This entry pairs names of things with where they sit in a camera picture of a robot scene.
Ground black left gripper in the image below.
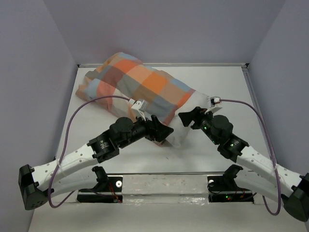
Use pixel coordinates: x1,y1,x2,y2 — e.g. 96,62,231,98
118,111,173,149

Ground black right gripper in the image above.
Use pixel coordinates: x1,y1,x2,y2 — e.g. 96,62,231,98
179,106,219,145

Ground white pillow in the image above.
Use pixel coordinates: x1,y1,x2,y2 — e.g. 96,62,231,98
166,91,211,147

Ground colourful checked pillowcase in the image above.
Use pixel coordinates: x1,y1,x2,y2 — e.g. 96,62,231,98
74,50,197,147

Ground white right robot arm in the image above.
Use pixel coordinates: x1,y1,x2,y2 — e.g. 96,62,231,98
179,107,309,222

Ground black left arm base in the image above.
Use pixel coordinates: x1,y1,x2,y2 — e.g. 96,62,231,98
76,166,123,203

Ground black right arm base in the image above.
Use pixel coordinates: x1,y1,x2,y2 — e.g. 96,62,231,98
207,164,256,203

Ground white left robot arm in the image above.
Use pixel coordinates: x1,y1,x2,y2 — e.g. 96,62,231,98
18,115,174,210

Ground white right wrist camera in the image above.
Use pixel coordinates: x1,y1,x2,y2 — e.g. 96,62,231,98
205,96,222,114

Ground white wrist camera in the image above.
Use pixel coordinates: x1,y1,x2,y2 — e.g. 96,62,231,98
128,98,148,120
205,96,222,114

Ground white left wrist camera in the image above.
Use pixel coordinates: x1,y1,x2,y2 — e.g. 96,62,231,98
128,98,148,120

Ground aluminium table edge rail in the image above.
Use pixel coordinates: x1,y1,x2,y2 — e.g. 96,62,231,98
77,62,250,69

